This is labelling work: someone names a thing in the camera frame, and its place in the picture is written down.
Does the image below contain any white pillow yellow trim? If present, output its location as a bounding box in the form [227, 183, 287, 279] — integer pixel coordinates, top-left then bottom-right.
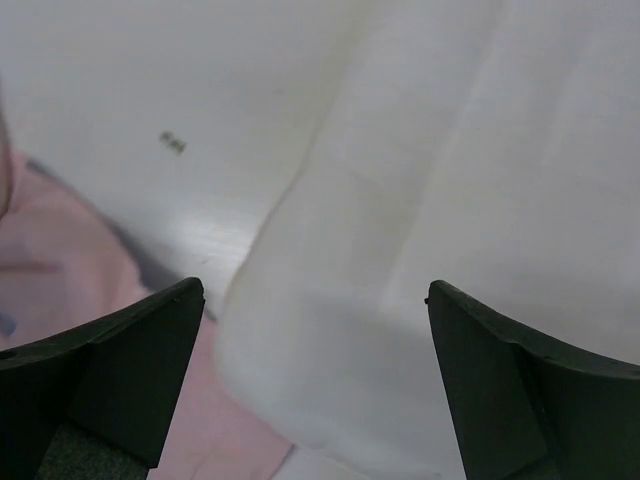
[216, 1, 639, 479]

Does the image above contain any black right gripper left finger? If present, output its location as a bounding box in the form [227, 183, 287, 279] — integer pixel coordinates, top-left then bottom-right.
[1, 278, 205, 479]

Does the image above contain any pink printed pillowcase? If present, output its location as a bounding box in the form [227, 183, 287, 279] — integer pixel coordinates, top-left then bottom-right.
[1, 153, 291, 479]

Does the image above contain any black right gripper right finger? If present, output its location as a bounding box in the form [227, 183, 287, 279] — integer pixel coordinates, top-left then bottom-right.
[425, 280, 639, 479]

